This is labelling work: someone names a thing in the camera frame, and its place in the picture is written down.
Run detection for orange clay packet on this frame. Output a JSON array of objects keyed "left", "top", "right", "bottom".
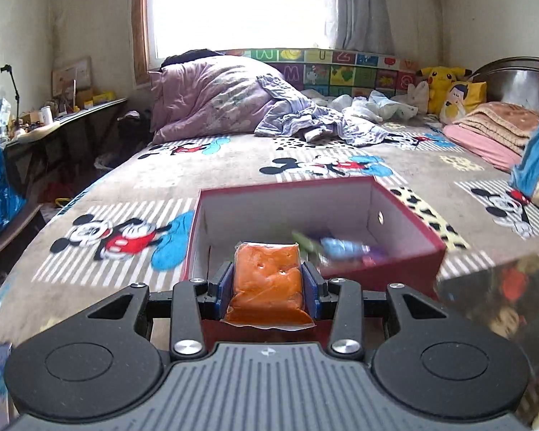
[{"left": 224, "top": 242, "right": 313, "bottom": 331}]

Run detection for portrait printed box lid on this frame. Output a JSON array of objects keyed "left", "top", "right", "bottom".
[{"left": 436, "top": 254, "right": 539, "bottom": 429}]

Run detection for light blue clay packet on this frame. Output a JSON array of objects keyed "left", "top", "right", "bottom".
[{"left": 320, "top": 237, "right": 370, "bottom": 261}]

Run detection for red cardboard shoe box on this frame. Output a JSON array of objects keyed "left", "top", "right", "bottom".
[{"left": 179, "top": 175, "right": 448, "bottom": 351}]

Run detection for mickey mouse bed blanket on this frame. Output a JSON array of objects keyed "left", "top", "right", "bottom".
[{"left": 0, "top": 122, "right": 539, "bottom": 343}]

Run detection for purple crumpled sheet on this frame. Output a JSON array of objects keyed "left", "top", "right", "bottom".
[{"left": 254, "top": 75, "right": 392, "bottom": 148}]

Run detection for white crumpled clothes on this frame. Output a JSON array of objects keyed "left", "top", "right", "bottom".
[{"left": 302, "top": 89, "right": 419, "bottom": 122}]

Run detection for pink quilt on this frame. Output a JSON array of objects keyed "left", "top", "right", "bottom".
[{"left": 149, "top": 56, "right": 283, "bottom": 144}]

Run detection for cluttered side desk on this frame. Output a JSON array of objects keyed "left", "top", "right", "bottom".
[{"left": 4, "top": 98, "right": 128, "bottom": 199}]

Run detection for white bunny plush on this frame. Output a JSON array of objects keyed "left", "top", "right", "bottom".
[{"left": 405, "top": 81, "right": 429, "bottom": 115}]

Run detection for alphabet foam mat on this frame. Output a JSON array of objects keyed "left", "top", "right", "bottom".
[{"left": 228, "top": 49, "right": 418, "bottom": 97}]

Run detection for folded pink blankets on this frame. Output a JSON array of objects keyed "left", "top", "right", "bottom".
[{"left": 443, "top": 101, "right": 539, "bottom": 172}]

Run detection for yellow cartoon pillow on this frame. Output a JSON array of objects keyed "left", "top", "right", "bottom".
[{"left": 439, "top": 82, "right": 487, "bottom": 125}]

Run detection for pikachu plush toy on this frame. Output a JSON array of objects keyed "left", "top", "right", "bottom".
[{"left": 416, "top": 66, "right": 472, "bottom": 115}]

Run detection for grey curtain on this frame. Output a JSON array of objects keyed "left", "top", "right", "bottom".
[{"left": 335, "top": 0, "right": 393, "bottom": 54}]

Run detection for dark wooden headboard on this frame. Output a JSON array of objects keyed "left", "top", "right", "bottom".
[{"left": 469, "top": 56, "right": 539, "bottom": 113}]

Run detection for black phone stand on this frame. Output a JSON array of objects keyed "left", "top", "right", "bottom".
[{"left": 0, "top": 64, "right": 21, "bottom": 131}]

